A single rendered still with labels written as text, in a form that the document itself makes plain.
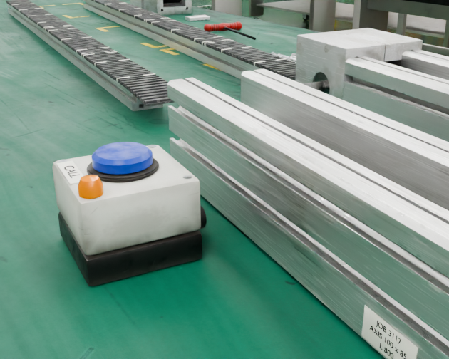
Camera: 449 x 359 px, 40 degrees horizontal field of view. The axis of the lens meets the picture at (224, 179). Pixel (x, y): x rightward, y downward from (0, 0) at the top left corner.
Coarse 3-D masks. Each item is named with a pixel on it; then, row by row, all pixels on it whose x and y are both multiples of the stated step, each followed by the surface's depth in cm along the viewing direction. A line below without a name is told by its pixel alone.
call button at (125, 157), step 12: (108, 144) 42; (120, 144) 42; (132, 144) 42; (96, 156) 40; (108, 156) 40; (120, 156) 40; (132, 156) 40; (144, 156) 40; (96, 168) 40; (108, 168) 39; (120, 168) 39; (132, 168) 39; (144, 168) 40
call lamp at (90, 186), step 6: (84, 180) 37; (90, 180) 37; (96, 180) 37; (78, 186) 37; (84, 186) 37; (90, 186) 37; (96, 186) 37; (102, 186) 37; (78, 192) 37; (84, 192) 37; (90, 192) 37; (96, 192) 37; (102, 192) 38; (84, 198) 37; (90, 198) 37
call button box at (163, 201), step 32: (64, 160) 43; (160, 160) 43; (64, 192) 40; (128, 192) 38; (160, 192) 39; (192, 192) 40; (64, 224) 43; (96, 224) 38; (128, 224) 38; (160, 224) 40; (192, 224) 41; (96, 256) 38; (128, 256) 39; (160, 256) 40; (192, 256) 42
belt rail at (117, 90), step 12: (12, 12) 148; (24, 24) 135; (36, 24) 122; (48, 36) 116; (60, 48) 106; (72, 60) 99; (84, 60) 92; (84, 72) 93; (96, 72) 89; (108, 84) 82; (120, 96) 78; (132, 96) 74; (132, 108) 75; (144, 108) 75
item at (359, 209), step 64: (192, 128) 50; (256, 128) 41; (320, 128) 47; (384, 128) 41; (256, 192) 42; (320, 192) 35; (384, 192) 32; (448, 192) 36; (320, 256) 36; (384, 256) 31; (448, 256) 27; (384, 320) 32; (448, 320) 27
